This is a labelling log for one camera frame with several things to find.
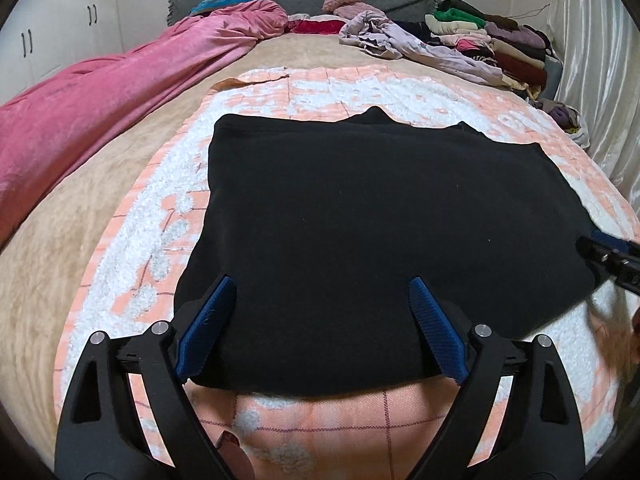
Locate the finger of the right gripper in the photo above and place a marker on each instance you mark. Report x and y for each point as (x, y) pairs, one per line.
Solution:
(614, 244)

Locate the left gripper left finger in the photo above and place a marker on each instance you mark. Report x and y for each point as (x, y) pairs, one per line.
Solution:
(100, 435)

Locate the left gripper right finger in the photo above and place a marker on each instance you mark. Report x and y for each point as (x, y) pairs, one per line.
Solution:
(540, 434)

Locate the black sweater with orange cuffs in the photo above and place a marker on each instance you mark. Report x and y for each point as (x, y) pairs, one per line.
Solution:
(322, 226)

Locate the bag of clothes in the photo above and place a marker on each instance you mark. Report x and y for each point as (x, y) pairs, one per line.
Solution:
(568, 119)

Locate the stack of folded clothes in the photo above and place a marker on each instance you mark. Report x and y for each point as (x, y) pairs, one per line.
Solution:
(523, 53)

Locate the right hand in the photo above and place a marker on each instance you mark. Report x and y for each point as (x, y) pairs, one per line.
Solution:
(635, 321)

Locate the left hand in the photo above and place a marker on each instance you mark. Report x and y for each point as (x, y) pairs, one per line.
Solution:
(229, 448)

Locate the white satin curtain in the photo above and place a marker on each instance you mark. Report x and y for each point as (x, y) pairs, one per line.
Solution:
(598, 43)

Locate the pink white plush blanket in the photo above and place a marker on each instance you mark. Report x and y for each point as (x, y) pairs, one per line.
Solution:
(131, 277)

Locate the pink velvet quilt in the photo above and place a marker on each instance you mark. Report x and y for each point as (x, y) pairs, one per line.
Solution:
(51, 129)

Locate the lilac crumpled garment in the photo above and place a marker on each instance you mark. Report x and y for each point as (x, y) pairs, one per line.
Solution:
(374, 33)

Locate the pink fuzzy knit item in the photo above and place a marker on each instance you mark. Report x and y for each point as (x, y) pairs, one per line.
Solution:
(348, 9)

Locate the dark red garment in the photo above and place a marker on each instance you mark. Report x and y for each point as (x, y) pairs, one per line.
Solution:
(311, 27)

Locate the white wardrobe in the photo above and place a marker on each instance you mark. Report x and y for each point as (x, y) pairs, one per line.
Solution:
(41, 37)

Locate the blue garment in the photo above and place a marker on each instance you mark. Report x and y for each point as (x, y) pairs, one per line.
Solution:
(207, 6)

